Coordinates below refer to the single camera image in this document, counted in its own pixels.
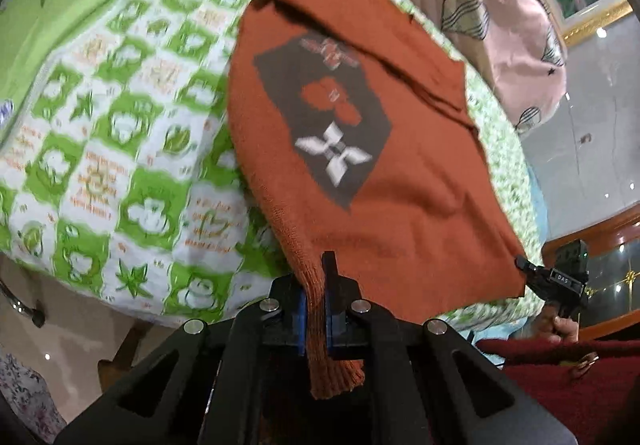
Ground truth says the person's right hand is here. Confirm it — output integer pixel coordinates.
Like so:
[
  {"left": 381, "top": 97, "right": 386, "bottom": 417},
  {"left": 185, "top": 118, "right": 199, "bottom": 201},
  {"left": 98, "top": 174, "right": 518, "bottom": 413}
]
[{"left": 537, "top": 315, "right": 581, "bottom": 346}]

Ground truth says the green patterned bedsheet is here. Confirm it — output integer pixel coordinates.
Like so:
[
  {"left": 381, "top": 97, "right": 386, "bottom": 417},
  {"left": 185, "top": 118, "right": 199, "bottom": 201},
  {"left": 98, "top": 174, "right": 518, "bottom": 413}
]
[{"left": 0, "top": 0, "right": 548, "bottom": 333}]

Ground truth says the grey floral cloth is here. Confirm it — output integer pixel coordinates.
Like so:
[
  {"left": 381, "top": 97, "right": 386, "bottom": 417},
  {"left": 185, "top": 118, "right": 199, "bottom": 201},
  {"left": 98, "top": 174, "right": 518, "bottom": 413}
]
[{"left": 0, "top": 350, "right": 66, "bottom": 436}]

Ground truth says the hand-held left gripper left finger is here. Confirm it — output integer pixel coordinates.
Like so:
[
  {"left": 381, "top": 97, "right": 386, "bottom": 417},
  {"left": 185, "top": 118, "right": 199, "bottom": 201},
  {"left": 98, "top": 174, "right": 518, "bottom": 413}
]
[{"left": 52, "top": 275, "right": 308, "bottom": 445}]

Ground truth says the dark red cloth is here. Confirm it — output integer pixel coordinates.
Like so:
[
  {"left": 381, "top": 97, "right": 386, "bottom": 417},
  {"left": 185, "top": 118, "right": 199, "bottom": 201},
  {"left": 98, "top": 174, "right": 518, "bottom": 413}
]
[{"left": 475, "top": 337, "right": 640, "bottom": 445}]

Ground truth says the orange knitted sweater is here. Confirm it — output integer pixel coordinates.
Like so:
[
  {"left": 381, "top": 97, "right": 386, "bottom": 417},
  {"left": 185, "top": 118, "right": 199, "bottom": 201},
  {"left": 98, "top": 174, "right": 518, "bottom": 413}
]
[{"left": 226, "top": 0, "right": 526, "bottom": 401}]

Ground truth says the wooden glass cabinet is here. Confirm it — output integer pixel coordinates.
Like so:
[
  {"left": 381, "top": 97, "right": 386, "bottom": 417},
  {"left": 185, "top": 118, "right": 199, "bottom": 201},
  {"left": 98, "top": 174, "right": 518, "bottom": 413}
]
[{"left": 542, "top": 205, "right": 640, "bottom": 341}]

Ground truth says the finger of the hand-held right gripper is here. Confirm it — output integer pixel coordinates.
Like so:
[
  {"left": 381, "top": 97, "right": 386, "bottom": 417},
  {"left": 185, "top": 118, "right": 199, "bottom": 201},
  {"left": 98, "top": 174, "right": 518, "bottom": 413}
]
[{"left": 515, "top": 255, "right": 540, "bottom": 278}]

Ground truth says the black cable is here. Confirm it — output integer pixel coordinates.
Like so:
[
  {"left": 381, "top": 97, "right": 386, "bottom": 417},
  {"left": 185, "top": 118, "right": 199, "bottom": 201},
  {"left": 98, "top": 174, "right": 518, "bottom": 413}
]
[{"left": 0, "top": 280, "right": 46, "bottom": 328}]

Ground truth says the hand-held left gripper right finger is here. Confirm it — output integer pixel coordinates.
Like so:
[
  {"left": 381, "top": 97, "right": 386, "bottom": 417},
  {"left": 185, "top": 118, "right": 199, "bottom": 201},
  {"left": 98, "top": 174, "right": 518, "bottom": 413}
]
[{"left": 322, "top": 251, "right": 576, "bottom": 445}]

